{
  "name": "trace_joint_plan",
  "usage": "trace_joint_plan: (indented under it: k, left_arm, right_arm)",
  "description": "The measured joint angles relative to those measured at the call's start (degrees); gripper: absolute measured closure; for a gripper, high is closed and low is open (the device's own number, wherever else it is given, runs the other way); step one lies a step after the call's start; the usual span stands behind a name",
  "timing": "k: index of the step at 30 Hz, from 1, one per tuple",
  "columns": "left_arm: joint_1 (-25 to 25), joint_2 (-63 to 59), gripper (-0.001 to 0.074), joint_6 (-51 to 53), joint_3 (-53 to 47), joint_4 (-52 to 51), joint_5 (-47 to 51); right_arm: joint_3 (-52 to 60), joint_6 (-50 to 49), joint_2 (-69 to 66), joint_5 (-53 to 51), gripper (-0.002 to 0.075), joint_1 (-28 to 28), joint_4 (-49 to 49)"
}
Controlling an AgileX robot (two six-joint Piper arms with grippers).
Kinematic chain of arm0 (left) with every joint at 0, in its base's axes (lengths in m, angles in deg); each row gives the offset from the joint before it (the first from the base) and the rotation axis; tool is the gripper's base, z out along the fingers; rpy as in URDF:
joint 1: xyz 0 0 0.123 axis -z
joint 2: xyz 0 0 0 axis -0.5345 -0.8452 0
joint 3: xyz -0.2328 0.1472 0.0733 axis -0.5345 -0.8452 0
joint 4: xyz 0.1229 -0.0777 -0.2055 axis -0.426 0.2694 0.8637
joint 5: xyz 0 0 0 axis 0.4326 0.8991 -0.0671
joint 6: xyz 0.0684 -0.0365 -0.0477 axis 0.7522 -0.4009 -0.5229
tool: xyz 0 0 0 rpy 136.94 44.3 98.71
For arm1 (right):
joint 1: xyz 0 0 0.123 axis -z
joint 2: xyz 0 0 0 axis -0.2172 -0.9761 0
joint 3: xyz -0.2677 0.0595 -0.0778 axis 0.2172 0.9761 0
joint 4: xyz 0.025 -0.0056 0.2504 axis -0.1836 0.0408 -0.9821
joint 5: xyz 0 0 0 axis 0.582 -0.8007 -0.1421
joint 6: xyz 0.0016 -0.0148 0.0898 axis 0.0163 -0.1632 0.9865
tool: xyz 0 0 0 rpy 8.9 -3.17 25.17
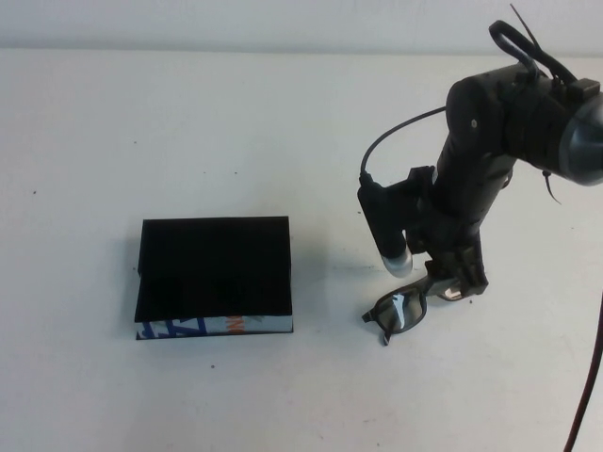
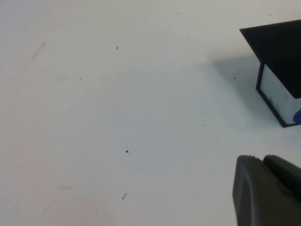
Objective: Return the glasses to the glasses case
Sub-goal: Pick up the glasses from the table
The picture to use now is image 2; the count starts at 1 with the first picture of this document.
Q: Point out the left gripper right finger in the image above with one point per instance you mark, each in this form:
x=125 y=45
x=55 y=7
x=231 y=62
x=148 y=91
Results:
x=287 y=174

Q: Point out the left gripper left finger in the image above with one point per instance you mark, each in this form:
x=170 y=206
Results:
x=254 y=200

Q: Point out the black glasses case printed side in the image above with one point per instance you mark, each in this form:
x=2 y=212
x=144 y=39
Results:
x=277 y=47

